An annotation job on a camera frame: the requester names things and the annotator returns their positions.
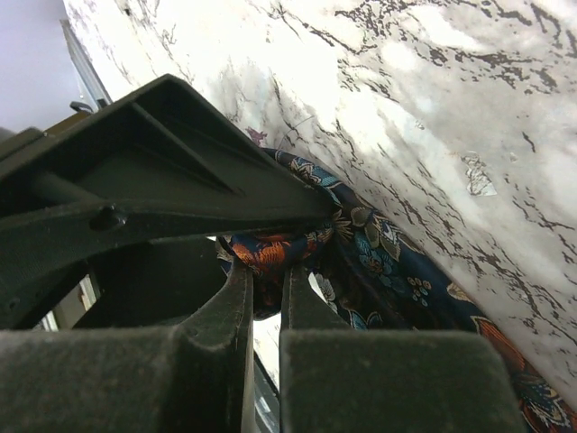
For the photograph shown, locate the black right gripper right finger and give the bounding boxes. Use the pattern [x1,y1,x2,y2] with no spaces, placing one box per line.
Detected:
[279,267,356,432]

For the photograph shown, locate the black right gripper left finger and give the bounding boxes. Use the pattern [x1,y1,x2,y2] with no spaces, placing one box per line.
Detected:
[170,261,255,432]

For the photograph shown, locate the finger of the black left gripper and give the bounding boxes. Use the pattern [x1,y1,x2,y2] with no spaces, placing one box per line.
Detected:
[1,75,332,329]

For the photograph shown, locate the navy floral necktie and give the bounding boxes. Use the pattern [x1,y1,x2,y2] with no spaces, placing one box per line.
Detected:
[215,149,576,432]

